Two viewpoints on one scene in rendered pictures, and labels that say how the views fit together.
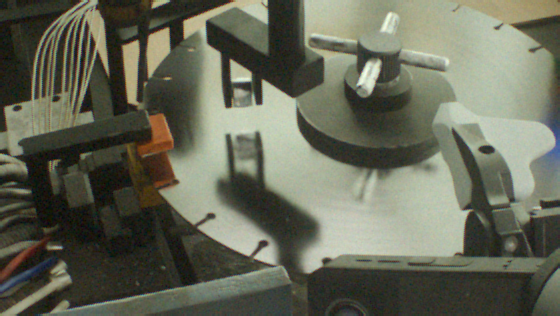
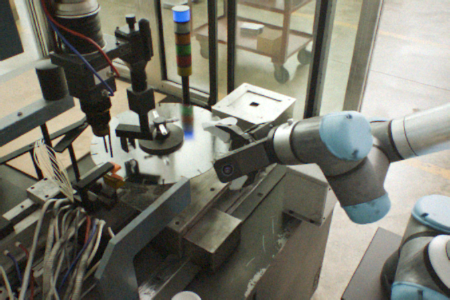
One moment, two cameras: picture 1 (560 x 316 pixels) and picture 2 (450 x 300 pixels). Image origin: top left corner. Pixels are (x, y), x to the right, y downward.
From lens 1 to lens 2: 0.43 m
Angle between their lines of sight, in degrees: 30
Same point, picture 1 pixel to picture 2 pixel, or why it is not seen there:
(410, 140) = (178, 142)
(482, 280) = (254, 147)
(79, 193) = (92, 196)
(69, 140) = (92, 177)
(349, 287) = (224, 161)
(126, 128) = (107, 167)
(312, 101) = (146, 143)
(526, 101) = (197, 120)
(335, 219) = (175, 167)
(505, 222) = (246, 136)
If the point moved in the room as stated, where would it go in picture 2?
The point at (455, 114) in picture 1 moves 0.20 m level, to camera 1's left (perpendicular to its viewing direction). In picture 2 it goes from (211, 122) to (120, 161)
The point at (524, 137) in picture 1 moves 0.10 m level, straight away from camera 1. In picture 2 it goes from (229, 121) to (211, 98)
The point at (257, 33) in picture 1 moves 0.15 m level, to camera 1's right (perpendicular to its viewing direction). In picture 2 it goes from (132, 128) to (190, 105)
